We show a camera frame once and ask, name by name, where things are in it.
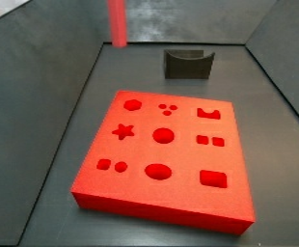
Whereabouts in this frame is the red hexagonal peg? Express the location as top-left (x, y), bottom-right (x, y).
top-left (106, 0), bottom-right (128, 47)

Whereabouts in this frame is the dark curved block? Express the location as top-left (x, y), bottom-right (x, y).
top-left (164, 49), bottom-right (214, 79)

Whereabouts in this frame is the red shape-hole board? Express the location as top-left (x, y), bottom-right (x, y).
top-left (70, 91), bottom-right (254, 234)

